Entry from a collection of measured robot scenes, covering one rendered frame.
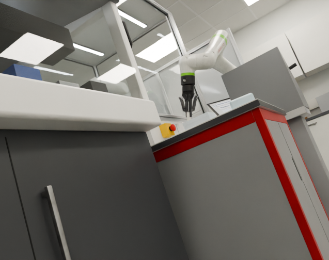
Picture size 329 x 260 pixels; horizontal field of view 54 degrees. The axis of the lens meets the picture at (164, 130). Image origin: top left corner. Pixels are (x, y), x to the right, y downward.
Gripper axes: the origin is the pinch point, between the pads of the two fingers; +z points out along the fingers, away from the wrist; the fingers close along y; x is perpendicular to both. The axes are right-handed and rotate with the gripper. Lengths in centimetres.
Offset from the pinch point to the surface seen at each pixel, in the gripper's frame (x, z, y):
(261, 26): 358, -171, -28
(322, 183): 13, 40, 74
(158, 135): -37.3, 11.2, -1.0
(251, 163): -68, 23, 56
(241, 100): -63, -1, 51
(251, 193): -68, 34, 55
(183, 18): 223, -157, -107
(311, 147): 13, 20, 69
